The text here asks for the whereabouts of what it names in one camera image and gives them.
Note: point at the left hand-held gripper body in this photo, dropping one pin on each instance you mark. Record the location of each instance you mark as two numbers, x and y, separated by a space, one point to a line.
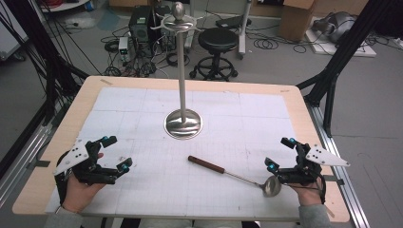
83 164

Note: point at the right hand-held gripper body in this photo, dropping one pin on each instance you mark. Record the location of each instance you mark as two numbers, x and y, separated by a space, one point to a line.
305 164

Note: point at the tall metal utensil stand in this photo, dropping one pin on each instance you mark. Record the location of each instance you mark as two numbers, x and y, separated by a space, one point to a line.
183 125

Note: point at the person's right hand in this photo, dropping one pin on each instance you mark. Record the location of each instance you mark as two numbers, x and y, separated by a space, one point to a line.
309 194

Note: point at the person's left hand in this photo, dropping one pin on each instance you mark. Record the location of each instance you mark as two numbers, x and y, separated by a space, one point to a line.
79 194

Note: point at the white grid mat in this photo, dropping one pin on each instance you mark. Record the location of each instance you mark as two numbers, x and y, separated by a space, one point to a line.
190 190

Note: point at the small white power supply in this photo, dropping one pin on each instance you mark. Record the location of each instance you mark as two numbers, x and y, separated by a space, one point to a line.
124 47

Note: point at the white flat board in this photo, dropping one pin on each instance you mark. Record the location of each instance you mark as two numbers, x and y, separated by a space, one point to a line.
364 50

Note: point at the white stand leg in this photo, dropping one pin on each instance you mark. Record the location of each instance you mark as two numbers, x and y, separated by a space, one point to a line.
242 31

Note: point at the black computer tower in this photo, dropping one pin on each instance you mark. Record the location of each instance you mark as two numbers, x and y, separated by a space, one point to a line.
139 23

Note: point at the cardboard box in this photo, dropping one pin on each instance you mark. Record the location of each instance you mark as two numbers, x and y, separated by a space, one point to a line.
296 19

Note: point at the black round stool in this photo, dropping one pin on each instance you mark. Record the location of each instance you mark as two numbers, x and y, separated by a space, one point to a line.
217 39

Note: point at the grey bag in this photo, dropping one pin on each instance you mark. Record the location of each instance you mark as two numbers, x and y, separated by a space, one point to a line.
337 27

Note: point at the black flat device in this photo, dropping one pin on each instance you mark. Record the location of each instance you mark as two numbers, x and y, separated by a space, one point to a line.
231 21

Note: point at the aluminium rail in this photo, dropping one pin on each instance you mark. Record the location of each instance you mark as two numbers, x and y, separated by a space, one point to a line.
345 180
22 158

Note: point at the black frame post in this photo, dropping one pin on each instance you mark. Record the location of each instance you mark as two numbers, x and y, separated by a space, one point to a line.
335 63
47 63

